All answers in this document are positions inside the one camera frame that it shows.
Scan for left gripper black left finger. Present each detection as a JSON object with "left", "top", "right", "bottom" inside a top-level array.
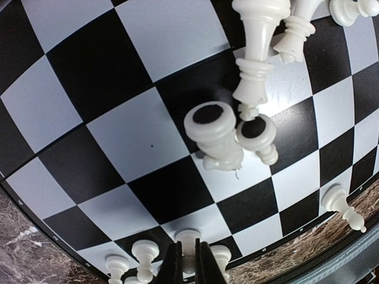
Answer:
[{"left": 153, "top": 241, "right": 183, "bottom": 284}]

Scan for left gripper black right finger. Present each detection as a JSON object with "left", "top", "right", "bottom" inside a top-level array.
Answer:
[{"left": 195, "top": 238, "right": 226, "bottom": 284}]

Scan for white pawn c file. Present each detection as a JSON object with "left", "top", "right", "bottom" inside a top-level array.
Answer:
[{"left": 131, "top": 240, "right": 159, "bottom": 283}]

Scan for white pawn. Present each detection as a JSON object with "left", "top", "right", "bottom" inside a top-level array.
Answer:
[{"left": 175, "top": 228, "right": 202, "bottom": 274}]

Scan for white piece b file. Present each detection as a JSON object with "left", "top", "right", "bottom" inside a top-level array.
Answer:
[{"left": 105, "top": 255, "right": 130, "bottom": 284}]

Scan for black grey chessboard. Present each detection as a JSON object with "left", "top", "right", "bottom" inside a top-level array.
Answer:
[{"left": 1, "top": 1, "right": 378, "bottom": 279}]

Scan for white pawn f file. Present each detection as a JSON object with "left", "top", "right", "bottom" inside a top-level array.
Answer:
[{"left": 322, "top": 184, "right": 367, "bottom": 233}]

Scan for white king piece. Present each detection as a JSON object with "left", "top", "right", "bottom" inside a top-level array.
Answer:
[{"left": 273, "top": 0, "right": 322, "bottom": 64}]

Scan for white lying small piece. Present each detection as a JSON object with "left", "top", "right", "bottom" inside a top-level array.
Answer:
[{"left": 236, "top": 114, "right": 278, "bottom": 166}]

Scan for white lying knight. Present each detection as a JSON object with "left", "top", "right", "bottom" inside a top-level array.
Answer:
[{"left": 184, "top": 101, "right": 243, "bottom": 172}]

